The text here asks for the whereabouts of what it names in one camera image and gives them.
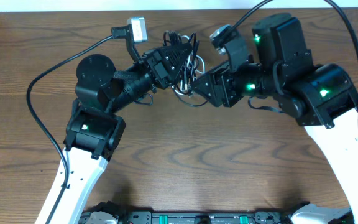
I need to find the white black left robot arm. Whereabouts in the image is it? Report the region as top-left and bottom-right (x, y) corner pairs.
(36, 43), (192, 223)

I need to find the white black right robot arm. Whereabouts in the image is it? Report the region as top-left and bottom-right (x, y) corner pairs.
(191, 13), (358, 223)

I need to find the white cable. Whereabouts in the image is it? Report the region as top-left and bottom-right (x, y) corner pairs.
(172, 34), (206, 96)

